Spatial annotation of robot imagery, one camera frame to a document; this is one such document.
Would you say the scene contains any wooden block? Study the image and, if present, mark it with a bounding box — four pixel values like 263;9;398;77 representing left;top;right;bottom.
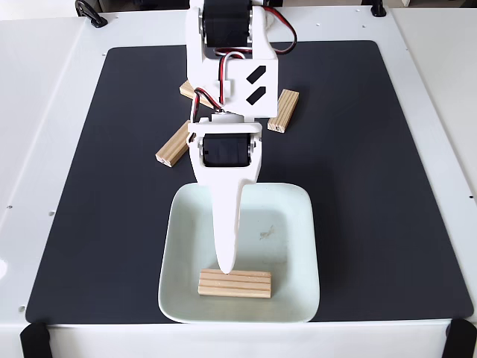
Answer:
179;78;209;109
267;89;300;134
197;268;273;299
155;119;192;169

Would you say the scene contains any pale square plate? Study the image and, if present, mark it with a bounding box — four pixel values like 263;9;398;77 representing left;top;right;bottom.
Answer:
157;181;321;324

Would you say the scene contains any dark grey table mat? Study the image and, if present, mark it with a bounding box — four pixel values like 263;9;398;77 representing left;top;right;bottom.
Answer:
25;40;475;324

